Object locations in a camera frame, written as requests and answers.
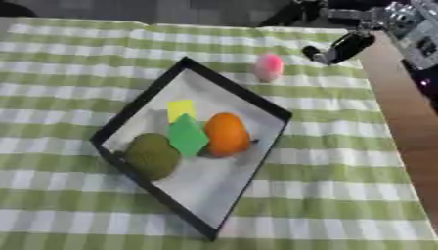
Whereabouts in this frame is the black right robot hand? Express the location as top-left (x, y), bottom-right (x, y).
top-left (256, 0), bottom-right (378, 66)

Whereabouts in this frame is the black box white inside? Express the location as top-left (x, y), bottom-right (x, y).
top-left (89, 56), bottom-right (294, 242)

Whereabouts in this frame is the pink toy peach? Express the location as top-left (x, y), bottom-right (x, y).
top-left (251, 53), bottom-right (286, 83)

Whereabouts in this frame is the orange toy fruit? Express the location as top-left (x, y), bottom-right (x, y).
top-left (203, 111), bottom-right (253, 158)

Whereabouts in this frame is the yellow block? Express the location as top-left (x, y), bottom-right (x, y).
top-left (165, 99), bottom-right (198, 125)

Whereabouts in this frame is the green block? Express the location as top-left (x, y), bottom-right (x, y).
top-left (165, 112), bottom-right (212, 158)

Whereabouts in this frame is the olive green toy fruit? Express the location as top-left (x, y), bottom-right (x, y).
top-left (123, 132), bottom-right (184, 182)

